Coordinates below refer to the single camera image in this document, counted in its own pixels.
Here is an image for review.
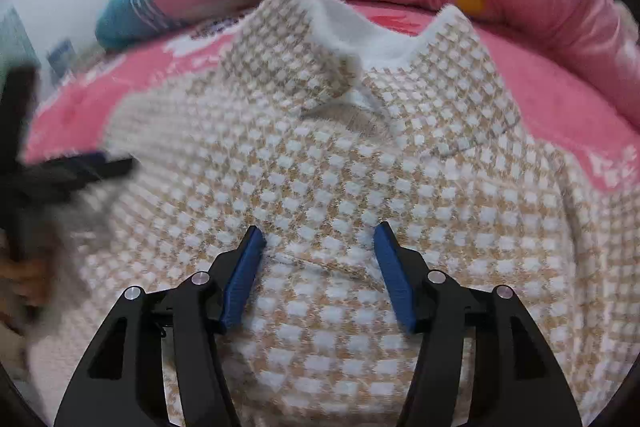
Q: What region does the teal patterned hanging cloth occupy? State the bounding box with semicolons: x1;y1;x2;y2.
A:
0;7;36;72

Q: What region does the blue printed plastic box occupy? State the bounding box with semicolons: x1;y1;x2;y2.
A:
45;38;76;80

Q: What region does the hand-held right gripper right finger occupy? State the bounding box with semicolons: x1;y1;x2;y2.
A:
373;221;583;427

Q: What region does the beige white checked sweater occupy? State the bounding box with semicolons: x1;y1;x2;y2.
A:
22;0;640;427

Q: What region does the pink floral bed sheet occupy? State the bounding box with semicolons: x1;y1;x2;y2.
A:
24;0;640;195

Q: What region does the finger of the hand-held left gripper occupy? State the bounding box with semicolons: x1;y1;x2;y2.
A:
47;150;108;172
65;158;135;194

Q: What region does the person's left hand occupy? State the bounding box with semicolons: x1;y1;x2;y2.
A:
0;252;55;310

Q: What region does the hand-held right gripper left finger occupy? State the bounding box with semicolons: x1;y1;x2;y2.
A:
54;226;267;427

